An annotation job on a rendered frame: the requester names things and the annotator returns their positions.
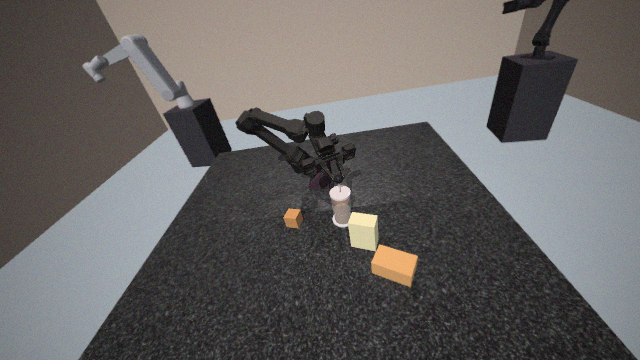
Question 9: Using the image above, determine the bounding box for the pale yellow block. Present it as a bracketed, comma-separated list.
[348, 212, 379, 251]

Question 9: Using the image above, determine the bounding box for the orange rectangular block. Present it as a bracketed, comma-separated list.
[371, 244, 418, 288]

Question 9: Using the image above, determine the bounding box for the small orange cube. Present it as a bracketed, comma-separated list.
[283, 209, 303, 229]

